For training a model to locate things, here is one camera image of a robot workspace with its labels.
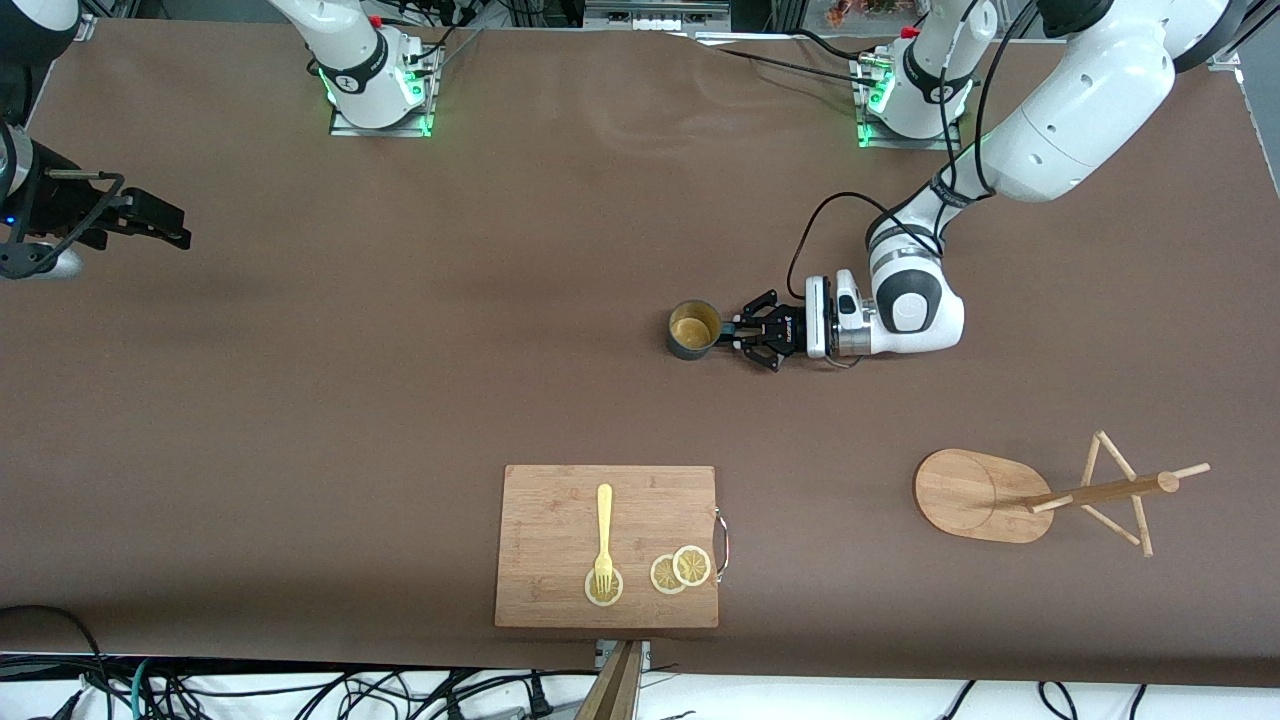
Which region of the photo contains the teal mug yellow inside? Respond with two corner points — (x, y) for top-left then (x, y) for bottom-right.
(667, 300), (724, 360)

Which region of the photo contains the wooden cup rack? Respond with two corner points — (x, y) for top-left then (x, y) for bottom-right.
(913, 430), (1211, 558)

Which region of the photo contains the yellow plastic fork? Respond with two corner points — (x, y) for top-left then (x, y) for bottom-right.
(594, 484), (615, 598)

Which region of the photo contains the white power strip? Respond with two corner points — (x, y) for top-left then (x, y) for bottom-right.
(583, 0), (733, 33)

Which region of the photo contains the orange objects pile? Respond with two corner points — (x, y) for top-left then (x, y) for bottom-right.
(825, 0), (926, 28)

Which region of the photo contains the wooden stand leg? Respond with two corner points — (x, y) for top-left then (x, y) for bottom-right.
(574, 640), (644, 720)

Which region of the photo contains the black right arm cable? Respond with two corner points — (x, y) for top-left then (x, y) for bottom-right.
(0, 171), (127, 277)

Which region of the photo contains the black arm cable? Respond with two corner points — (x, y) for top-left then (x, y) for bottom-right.
(0, 171), (127, 277)
(787, 0), (1043, 303)

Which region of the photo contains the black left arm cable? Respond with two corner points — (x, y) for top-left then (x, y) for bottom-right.
(787, 0), (1043, 303)

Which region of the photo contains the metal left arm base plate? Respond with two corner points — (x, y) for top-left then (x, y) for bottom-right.
(853, 55), (964, 152)

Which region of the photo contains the long black table cable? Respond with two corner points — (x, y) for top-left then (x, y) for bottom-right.
(690, 35), (886, 91)

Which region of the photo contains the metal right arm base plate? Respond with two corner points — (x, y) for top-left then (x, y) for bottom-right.
(328, 45), (438, 139)

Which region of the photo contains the short black table cable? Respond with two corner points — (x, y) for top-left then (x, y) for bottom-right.
(793, 28), (881, 66)

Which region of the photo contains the bamboo cutting board metal handle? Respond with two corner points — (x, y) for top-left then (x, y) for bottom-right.
(494, 464), (731, 630)

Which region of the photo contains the metal bracket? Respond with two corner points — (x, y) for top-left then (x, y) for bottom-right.
(594, 640), (653, 673)

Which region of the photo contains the black looped cable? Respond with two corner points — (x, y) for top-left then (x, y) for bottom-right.
(0, 604), (113, 720)

